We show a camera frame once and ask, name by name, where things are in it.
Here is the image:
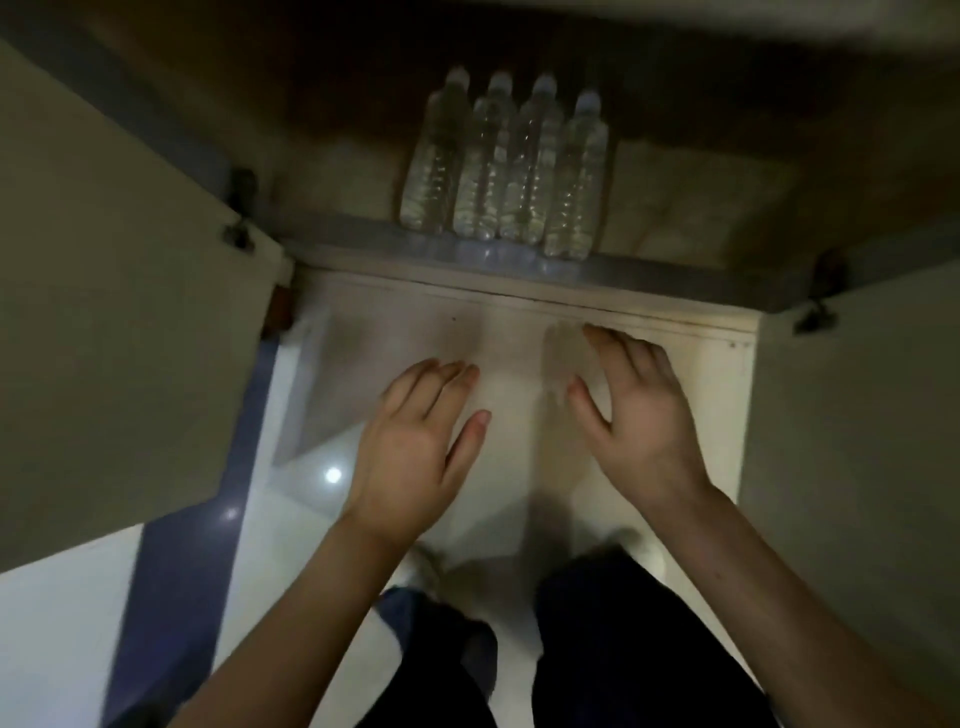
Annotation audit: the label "person's left hand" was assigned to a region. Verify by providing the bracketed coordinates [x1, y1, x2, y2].
[341, 357, 493, 550]

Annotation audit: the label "person's right hand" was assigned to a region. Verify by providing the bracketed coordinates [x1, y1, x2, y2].
[566, 323, 715, 520]

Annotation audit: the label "green edged cabinet door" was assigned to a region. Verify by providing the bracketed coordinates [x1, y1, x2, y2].
[738, 258, 960, 728]
[0, 41, 288, 575]

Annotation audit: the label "clear plastic water bottle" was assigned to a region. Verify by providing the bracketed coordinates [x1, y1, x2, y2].
[398, 65, 472, 232]
[452, 71, 517, 242]
[541, 89, 610, 262]
[498, 72, 565, 246]

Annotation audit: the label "person's right forearm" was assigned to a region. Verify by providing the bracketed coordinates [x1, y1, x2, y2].
[644, 479, 960, 728]

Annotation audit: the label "person's left forearm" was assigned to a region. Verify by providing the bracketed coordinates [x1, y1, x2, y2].
[168, 513, 414, 728]

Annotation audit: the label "person's left shoe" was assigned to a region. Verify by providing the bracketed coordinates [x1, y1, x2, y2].
[404, 543, 451, 598]

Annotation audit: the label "person's shoe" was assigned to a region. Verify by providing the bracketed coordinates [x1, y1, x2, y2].
[592, 528, 665, 575]
[404, 543, 451, 598]

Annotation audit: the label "person's right shoe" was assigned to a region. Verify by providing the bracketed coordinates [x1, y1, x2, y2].
[592, 528, 665, 575]

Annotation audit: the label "person's black trousers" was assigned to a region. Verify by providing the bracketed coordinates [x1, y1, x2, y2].
[356, 547, 781, 728]

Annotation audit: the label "metal door hinge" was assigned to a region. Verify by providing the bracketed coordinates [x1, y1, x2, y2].
[791, 249, 850, 337]
[219, 168, 260, 253]

